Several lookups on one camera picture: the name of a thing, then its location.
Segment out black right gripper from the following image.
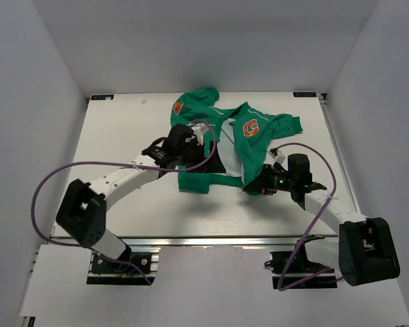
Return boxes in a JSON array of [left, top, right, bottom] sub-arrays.
[[245, 164, 295, 196]]

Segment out aluminium table front rail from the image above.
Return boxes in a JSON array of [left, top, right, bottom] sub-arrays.
[[50, 234, 338, 247]]

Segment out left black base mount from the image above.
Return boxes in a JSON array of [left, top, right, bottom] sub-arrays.
[[87, 251, 159, 286]]

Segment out left blue table label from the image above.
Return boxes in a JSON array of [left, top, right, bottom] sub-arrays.
[[90, 94, 114, 101]]

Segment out blue table label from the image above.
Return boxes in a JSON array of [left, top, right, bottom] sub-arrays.
[[90, 94, 114, 101], [292, 91, 317, 97]]

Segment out green jacket with white lining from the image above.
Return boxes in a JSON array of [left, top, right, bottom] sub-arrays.
[[170, 88, 303, 194]]

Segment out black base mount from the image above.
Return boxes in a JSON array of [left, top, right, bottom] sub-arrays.
[[264, 251, 338, 290], [87, 251, 159, 286]]

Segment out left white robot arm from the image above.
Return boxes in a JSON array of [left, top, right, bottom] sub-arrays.
[[56, 120, 218, 272]]

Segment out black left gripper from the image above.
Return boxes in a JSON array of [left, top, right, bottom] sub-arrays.
[[176, 141, 225, 174]]

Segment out right blue table label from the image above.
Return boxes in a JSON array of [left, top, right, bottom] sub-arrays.
[[292, 91, 317, 97]]

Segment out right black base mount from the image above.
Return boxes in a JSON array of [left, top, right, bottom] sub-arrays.
[[264, 251, 338, 290]]

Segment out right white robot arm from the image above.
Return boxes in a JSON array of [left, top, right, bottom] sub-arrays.
[[244, 154, 400, 286]]

